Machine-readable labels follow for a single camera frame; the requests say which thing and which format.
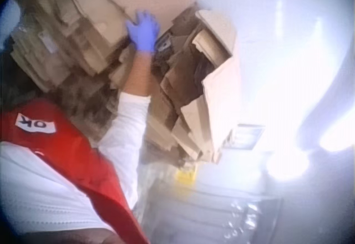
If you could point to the blue-framed white label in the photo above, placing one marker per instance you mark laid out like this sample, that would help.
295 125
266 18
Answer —
245 137

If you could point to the person's right hand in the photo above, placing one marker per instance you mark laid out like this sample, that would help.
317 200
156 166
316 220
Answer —
144 37

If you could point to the heap of cardboard boxes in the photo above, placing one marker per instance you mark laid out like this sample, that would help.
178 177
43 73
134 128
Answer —
194 88

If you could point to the yellow tag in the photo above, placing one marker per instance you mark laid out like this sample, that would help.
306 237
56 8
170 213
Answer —
185 177

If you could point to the bundle of cardboard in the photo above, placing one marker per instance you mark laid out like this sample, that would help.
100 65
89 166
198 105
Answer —
83 27

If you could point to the clear plastic film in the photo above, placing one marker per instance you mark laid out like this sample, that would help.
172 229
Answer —
210 210

